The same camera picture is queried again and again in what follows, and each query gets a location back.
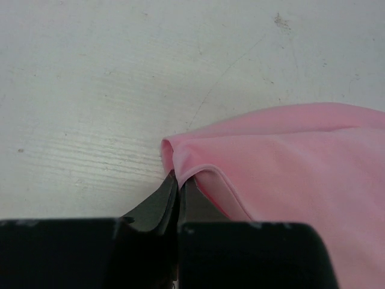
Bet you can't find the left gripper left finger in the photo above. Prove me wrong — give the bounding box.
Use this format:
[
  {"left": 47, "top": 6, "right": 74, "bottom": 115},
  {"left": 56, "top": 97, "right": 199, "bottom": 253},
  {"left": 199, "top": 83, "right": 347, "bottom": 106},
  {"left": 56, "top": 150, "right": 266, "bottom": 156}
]
[{"left": 1, "top": 172, "right": 180, "bottom": 288}]

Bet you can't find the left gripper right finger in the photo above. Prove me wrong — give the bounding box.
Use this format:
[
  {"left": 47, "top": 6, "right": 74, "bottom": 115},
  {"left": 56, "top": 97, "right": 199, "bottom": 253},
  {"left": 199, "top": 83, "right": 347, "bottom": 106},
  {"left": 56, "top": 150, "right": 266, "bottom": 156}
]
[{"left": 178, "top": 179, "right": 339, "bottom": 288}]

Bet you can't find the pink t shirt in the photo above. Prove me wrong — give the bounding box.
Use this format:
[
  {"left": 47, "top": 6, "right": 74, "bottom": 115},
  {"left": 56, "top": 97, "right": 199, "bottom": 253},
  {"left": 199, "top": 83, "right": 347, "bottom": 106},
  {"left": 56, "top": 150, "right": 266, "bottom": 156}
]
[{"left": 161, "top": 103, "right": 384, "bottom": 288}]

